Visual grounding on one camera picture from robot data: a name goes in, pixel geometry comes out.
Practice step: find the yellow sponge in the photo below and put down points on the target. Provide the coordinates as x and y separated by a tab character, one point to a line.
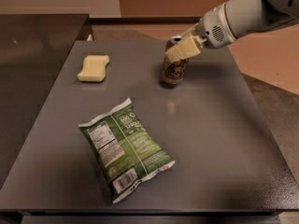
94	68

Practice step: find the dark side counter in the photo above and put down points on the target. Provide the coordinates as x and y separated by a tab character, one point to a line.
33	49

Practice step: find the green jalapeno chip bag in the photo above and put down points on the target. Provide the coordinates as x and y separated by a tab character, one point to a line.
125	151

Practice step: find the orange soda can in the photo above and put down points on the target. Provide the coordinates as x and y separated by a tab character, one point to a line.
173	73

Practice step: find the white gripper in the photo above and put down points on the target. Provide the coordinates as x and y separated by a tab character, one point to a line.
214	29

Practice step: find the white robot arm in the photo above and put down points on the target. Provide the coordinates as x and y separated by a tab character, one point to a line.
256	16

